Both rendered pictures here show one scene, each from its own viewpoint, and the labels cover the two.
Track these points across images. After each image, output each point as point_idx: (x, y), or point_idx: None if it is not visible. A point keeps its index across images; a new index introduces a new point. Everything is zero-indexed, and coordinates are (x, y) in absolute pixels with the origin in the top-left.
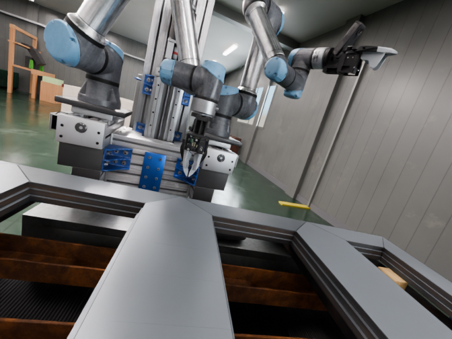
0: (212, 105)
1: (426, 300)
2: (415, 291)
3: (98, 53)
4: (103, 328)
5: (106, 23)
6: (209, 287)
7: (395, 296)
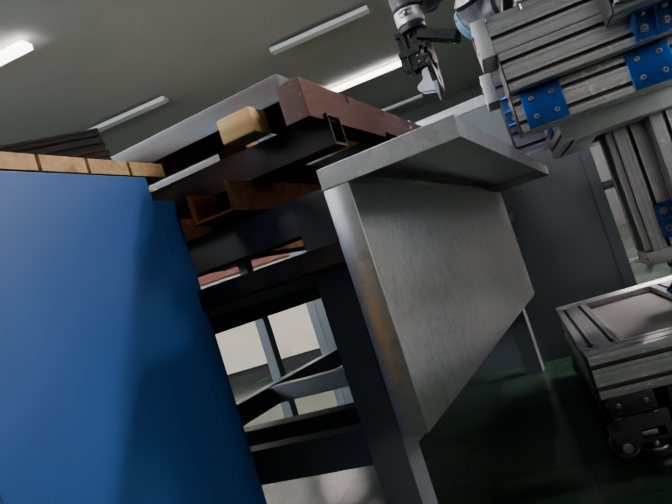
0: (395, 17)
1: (192, 173)
2: (207, 167)
3: (475, 9)
4: None
5: None
6: None
7: None
